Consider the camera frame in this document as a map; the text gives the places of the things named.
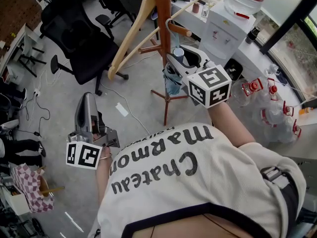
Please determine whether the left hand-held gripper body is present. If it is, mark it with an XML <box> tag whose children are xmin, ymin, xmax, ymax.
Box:
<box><xmin>65</xmin><ymin>112</ymin><xmax>121</xmax><ymax>170</ymax></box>

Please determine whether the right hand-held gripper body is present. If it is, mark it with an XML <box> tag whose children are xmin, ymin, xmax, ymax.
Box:
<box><xmin>183</xmin><ymin>60</ymin><xmax>232</xmax><ymax>109</ymax></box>

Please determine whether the blue umbrella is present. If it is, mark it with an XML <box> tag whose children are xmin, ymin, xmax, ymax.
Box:
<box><xmin>162</xmin><ymin>18</ymin><xmax>186</xmax><ymax>97</ymax></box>

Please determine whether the brown wooden coat rack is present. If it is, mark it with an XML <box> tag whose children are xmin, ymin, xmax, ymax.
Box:
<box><xmin>138</xmin><ymin>0</ymin><xmax>193</xmax><ymax>126</ymax></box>

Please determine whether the person's left forearm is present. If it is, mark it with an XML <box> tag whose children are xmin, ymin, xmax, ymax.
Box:
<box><xmin>95</xmin><ymin>150</ymin><xmax>115</xmax><ymax>204</ymax></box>

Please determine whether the person's right forearm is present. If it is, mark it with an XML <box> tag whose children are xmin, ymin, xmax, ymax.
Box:
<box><xmin>207</xmin><ymin>101</ymin><xmax>256</xmax><ymax>149</ymax></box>

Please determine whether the white water dispenser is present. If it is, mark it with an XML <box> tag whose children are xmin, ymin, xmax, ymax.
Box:
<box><xmin>199</xmin><ymin>0</ymin><xmax>257</xmax><ymax>60</ymax></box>

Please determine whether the wooden stick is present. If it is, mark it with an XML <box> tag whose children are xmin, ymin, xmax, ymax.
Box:
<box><xmin>41</xmin><ymin>186</ymin><xmax>66</xmax><ymax>196</ymax></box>

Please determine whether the wooden bowl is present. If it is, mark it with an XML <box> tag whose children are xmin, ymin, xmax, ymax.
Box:
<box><xmin>38</xmin><ymin>174</ymin><xmax>52</xmax><ymax>198</ymax></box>

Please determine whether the pale wooden clothes hanger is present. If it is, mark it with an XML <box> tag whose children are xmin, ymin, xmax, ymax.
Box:
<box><xmin>107</xmin><ymin>0</ymin><xmax>207</xmax><ymax>81</ymax></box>

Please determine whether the dark thermos flask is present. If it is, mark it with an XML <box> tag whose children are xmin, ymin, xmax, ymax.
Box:
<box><xmin>245</xmin><ymin>26</ymin><xmax>261</xmax><ymax>45</ymax></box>

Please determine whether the checkered cloth stool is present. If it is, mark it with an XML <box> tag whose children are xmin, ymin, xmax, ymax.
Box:
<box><xmin>11</xmin><ymin>164</ymin><xmax>55</xmax><ymax>214</ymax></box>

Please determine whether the black office chair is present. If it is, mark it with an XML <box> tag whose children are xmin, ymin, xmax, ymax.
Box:
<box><xmin>94</xmin><ymin>0</ymin><xmax>129</xmax><ymax>28</ymax></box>
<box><xmin>40</xmin><ymin>0</ymin><xmax>129</xmax><ymax>96</ymax></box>

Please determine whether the grey office chair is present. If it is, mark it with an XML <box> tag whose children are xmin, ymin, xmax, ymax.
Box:
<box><xmin>114</xmin><ymin>0</ymin><xmax>160</xmax><ymax>42</ymax></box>

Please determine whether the white box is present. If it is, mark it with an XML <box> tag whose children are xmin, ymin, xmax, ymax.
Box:
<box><xmin>4</xmin><ymin>182</ymin><xmax>32</xmax><ymax>216</ymax></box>

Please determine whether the person's white printed T-shirt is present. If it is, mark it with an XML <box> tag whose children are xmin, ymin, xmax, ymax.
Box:
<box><xmin>88</xmin><ymin>122</ymin><xmax>308</xmax><ymax>238</ymax></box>

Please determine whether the white desk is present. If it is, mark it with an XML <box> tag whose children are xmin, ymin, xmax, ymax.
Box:
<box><xmin>0</xmin><ymin>23</ymin><xmax>33</xmax><ymax>79</ymax></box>

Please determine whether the grey metal locker cabinet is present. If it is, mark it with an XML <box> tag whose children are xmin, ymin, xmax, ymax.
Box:
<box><xmin>282</xmin><ymin>142</ymin><xmax>317</xmax><ymax>195</ymax></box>

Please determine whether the black adapter cable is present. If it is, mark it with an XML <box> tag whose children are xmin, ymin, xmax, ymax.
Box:
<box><xmin>14</xmin><ymin>97</ymin><xmax>52</xmax><ymax>137</ymax></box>

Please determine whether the black window frame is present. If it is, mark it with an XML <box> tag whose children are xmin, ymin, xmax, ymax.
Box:
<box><xmin>259</xmin><ymin>0</ymin><xmax>317</xmax><ymax>104</ymax></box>

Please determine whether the person's black shoulder strap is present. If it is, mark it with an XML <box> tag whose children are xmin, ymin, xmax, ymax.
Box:
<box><xmin>260</xmin><ymin>166</ymin><xmax>299</xmax><ymax>233</ymax></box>

